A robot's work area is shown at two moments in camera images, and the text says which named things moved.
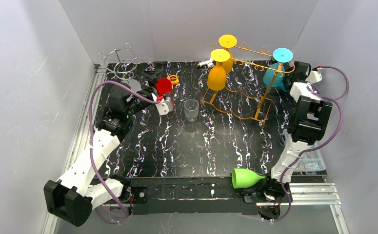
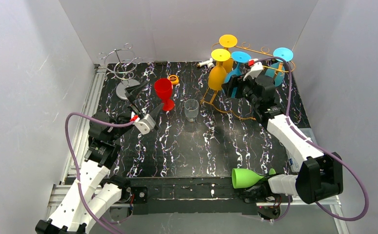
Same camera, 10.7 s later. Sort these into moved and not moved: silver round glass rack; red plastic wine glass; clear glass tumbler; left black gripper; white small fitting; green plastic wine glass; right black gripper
Moved: left black gripper; right black gripper
Not moved: red plastic wine glass; white small fitting; silver round glass rack; clear glass tumbler; green plastic wine glass
